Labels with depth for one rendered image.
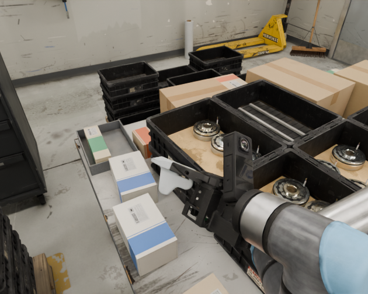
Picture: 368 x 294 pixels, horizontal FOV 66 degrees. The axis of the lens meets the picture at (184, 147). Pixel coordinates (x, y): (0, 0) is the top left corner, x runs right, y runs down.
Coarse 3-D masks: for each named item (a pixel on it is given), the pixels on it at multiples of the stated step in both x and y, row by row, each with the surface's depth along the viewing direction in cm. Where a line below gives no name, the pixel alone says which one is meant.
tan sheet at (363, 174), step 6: (330, 150) 102; (318, 156) 100; (324, 156) 100; (366, 162) 97; (366, 168) 95; (342, 174) 92; (348, 174) 92; (354, 174) 92; (360, 174) 92; (366, 174) 92; (360, 180) 90
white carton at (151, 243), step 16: (128, 208) 86; (144, 208) 86; (128, 224) 82; (144, 224) 82; (160, 224) 82; (128, 240) 78; (144, 240) 78; (160, 240) 78; (176, 240) 78; (144, 256) 74; (160, 256) 78; (176, 256) 83; (144, 272) 79
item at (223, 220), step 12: (216, 180) 44; (204, 192) 46; (216, 192) 44; (252, 192) 39; (192, 204) 47; (204, 204) 44; (216, 204) 44; (228, 204) 42; (240, 204) 39; (204, 216) 43; (216, 216) 44; (228, 216) 42; (240, 216) 38; (216, 228) 43; (228, 228) 41; (228, 240) 40; (240, 240) 40
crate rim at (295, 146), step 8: (344, 120) 100; (328, 128) 96; (360, 128) 97; (312, 136) 92; (296, 144) 89; (304, 144) 90; (304, 152) 86; (312, 160) 83; (328, 168) 80; (352, 184) 75
